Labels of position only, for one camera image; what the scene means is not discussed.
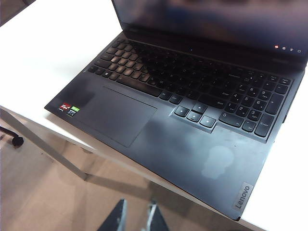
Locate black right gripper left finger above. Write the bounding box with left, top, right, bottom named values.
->
left=96, top=199, right=128, bottom=231

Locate black Lenovo laptop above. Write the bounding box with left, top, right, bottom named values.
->
left=44, top=0, right=308, bottom=221

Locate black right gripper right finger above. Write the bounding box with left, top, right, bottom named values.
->
left=145, top=201, right=170, bottom=231

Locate black chair caster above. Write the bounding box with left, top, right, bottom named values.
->
left=0, top=126, right=25, bottom=147

